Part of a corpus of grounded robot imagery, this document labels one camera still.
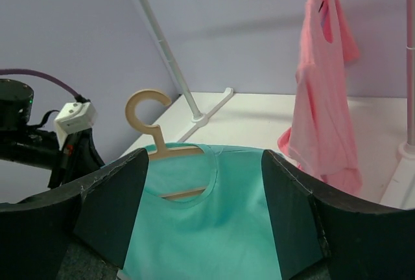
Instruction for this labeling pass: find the pink t shirt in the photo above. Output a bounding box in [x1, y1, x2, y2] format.
[278, 0, 362, 195]

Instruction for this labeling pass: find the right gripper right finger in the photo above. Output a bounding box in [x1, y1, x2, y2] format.
[261, 150, 414, 279]

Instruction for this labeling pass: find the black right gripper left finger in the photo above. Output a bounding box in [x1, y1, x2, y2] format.
[1, 148, 148, 279]

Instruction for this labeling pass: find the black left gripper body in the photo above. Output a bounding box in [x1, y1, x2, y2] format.
[30, 129, 104, 189]

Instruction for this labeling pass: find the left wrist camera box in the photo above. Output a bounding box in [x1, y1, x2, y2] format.
[54, 102, 97, 150]

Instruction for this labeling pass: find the teal t shirt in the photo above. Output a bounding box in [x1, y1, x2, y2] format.
[122, 145, 281, 279]

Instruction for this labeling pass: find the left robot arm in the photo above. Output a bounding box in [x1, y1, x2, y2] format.
[1, 78, 104, 189]

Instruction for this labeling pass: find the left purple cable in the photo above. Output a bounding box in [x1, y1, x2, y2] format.
[0, 68, 88, 102]

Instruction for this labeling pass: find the white clothes rack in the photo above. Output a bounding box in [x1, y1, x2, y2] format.
[139, 0, 414, 209]

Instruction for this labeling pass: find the tan wooden hanger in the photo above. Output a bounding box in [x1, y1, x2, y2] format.
[124, 89, 208, 200]

